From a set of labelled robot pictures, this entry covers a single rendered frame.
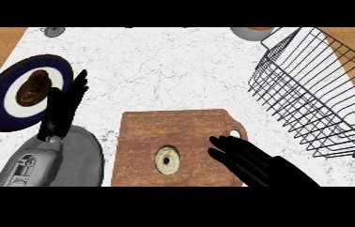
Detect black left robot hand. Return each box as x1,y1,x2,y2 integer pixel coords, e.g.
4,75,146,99
35,68,90,143

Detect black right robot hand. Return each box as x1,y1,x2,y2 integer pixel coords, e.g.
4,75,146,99
206,135,322,188

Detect brown wooden cutting board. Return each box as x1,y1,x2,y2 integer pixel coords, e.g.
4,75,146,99
109,108,249,188

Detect brown pastry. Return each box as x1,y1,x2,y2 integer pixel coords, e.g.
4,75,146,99
14,68,53,108

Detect navy and white plate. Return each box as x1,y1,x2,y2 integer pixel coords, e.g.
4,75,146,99
0,53,75,133

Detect grey round plate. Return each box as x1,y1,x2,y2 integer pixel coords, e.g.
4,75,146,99
17,125,104,188

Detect small grey metal object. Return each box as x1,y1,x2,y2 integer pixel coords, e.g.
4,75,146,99
38,27,66,38

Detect grey cup with orange content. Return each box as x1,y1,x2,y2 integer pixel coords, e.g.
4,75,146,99
229,27,277,42

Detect black wire basket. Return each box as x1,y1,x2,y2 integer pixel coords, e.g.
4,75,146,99
246,27,355,159

